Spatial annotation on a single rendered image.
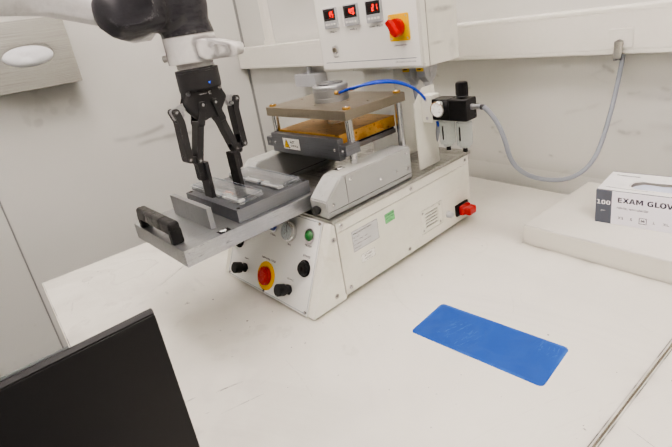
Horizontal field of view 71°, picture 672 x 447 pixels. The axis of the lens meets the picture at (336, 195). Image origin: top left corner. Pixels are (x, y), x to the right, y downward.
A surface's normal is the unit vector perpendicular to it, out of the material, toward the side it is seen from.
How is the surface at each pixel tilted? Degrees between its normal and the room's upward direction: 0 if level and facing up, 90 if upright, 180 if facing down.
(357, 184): 90
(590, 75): 90
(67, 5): 99
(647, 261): 90
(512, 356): 0
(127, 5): 89
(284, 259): 65
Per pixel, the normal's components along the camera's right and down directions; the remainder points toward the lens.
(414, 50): -0.73, 0.34
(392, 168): 0.67, 0.16
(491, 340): -0.15, -0.92
